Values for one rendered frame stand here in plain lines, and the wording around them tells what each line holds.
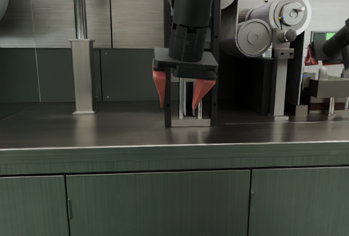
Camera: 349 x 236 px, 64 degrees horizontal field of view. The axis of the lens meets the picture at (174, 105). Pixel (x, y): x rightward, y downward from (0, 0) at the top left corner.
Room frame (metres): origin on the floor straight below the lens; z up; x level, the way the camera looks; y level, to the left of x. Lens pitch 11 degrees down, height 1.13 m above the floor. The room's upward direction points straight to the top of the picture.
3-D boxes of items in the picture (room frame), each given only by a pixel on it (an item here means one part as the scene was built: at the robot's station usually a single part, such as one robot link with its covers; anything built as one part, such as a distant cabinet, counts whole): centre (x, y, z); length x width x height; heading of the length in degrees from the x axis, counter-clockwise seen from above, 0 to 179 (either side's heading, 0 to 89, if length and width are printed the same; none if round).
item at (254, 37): (1.11, -0.26, 1.17); 0.26 x 0.12 x 0.12; 4
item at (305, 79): (1.12, -0.47, 1.01); 0.23 x 0.03 x 0.05; 4
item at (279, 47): (0.95, -0.36, 1.05); 0.06 x 0.05 x 0.31; 4
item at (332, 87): (1.16, -0.56, 1.00); 0.40 x 0.16 x 0.06; 4
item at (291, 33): (0.91, -0.36, 1.18); 0.04 x 0.02 x 0.04; 94
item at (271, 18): (0.99, -0.39, 1.25); 0.15 x 0.01 x 0.15; 94
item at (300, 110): (1.12, -0.44, 0.92); 0.28 x 0.04 x 0.04; 4
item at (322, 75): (0.99, -0.52, 1.05); 0.04 x 0.04 x 0.04
